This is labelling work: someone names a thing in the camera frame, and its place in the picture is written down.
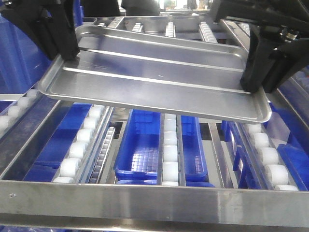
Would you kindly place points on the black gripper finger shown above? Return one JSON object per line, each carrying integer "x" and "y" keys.
{"x": 275, "y": 54}
{"x": 48, "y": 23}

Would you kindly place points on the silver metal tray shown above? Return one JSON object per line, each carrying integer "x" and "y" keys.
{"x": 161, "y": 74}

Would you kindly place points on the steel front shelf beam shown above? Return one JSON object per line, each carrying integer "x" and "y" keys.
{"x": 155, "y": 208}

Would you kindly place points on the large blue crate left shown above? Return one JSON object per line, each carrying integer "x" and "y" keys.
{"x": 22, "y": 63}

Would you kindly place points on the blue bin below right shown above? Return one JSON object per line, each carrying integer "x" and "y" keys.
{"x": 285, "y": 135}

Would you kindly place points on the blue bin below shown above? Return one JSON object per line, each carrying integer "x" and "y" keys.
{"x": 137, "y": 158}
{"x": 49, "y": 160}
{"x": 285, "y": 135}

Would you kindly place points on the far left roller track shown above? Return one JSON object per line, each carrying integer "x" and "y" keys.
{"x": 17, "y": 109}

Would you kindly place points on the right white roller track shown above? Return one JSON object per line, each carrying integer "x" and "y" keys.
{"x": 275, "y": 171}

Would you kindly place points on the white roller track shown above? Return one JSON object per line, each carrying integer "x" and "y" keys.
{"x": 172, "y": 157}
{"x": 275, "y": 171}
{"x": 82, "y": 155}

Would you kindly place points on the left white roller track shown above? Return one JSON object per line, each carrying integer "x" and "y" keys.
{"x": 82, "y": 155}

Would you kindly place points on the centre white roller track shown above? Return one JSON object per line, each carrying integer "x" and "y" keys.
{"x": 172, "y": 157}

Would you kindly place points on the blue bin below left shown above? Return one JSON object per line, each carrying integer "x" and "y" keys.
{"x": 49, "y": 160}

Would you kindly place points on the blue bin below centre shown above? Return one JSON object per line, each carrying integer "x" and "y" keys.
{"x": 137, "y": 158}

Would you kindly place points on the left steel divider rail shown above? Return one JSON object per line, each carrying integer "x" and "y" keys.
{"x": 20, "y": 147}

